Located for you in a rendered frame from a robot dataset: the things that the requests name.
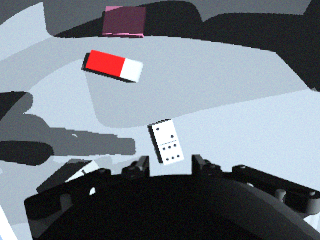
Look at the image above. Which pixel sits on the red and white eraser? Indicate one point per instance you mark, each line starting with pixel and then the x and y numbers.
pixel 114 65

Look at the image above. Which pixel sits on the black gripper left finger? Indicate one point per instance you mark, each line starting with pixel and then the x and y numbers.
pixel 44 208

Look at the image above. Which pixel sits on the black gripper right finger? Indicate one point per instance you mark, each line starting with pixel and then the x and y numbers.
pixel 303 200

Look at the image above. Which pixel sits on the white domino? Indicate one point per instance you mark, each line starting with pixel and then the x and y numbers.
pixel 167 141

